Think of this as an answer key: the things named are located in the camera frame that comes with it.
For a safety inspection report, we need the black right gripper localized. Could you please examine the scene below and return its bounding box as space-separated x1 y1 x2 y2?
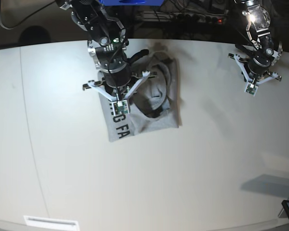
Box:
101 64 131 96

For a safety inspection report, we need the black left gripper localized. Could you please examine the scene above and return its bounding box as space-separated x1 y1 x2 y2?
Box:
245 56 271 80

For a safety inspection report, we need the grey T-shirt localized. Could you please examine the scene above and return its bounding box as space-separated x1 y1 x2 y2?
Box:
99 51 179 142

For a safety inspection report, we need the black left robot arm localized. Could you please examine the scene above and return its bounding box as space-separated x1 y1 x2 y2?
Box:
232 0 283 84

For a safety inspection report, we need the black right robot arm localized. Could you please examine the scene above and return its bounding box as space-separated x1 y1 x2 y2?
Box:
56 0 131 100

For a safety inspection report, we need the black power strip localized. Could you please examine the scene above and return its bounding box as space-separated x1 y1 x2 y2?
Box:
175 13 226 25

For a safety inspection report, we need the white paper strip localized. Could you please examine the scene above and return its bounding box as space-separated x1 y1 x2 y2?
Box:
24 216 79 231

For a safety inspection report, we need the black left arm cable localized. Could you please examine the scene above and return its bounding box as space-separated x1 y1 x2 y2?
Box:
125 49 150 65

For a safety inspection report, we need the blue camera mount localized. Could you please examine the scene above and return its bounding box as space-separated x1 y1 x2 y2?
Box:
99 0 164 6

